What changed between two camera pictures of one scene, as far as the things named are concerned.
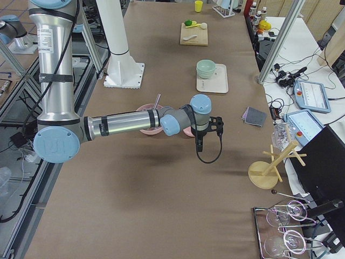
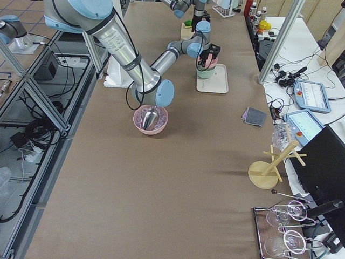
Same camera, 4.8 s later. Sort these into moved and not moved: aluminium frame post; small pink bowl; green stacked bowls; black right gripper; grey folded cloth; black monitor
Moved: small pink bowl; black right gripper
Not moved: aluminium frame post; green stacked bowls; grey folded cloth; black monitor
